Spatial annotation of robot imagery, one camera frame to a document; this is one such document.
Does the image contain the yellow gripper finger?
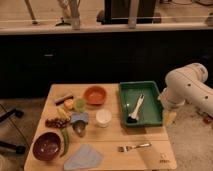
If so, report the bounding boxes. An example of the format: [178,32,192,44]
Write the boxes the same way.
[163,110,177,126]

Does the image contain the silver metal fork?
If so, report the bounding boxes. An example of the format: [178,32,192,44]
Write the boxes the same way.
[117,143,151,152]

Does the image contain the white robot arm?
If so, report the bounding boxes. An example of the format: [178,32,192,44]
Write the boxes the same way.
[158,63,213,126]

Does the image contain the white paper cup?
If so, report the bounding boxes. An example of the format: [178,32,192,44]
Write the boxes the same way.
[96,109,112,128]

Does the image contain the green plastic tray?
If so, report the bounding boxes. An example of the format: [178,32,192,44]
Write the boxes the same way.
[119,81,163,127]

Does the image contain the wooden folding table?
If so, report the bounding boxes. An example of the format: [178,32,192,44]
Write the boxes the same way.
[24,84,177,171]

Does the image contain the orange bowl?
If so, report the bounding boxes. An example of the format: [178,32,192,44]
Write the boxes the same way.
[83,86,107,105]

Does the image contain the green round toy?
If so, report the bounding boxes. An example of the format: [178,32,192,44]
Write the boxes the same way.
[73,98,86,113]

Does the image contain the light blue cloth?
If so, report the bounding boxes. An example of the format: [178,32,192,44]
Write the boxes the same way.
[63,144,103,171]

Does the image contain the orange peach toy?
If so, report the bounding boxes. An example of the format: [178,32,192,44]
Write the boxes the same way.
[64,99,74,110]

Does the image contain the green chili pepper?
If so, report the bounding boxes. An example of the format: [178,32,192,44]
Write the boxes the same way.
[60,128,69,157]

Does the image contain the yellow corn toy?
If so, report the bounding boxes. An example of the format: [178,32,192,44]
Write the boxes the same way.
[57,107,70,119]

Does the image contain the red grapes bunch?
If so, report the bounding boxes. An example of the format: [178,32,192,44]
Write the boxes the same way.
[45,118,69,129]

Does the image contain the dark purple bowl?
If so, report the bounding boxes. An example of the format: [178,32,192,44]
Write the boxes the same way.
[33,132,61,161]

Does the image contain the black office chair base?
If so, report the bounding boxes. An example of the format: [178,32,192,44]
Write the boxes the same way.
[0,103,27,155]

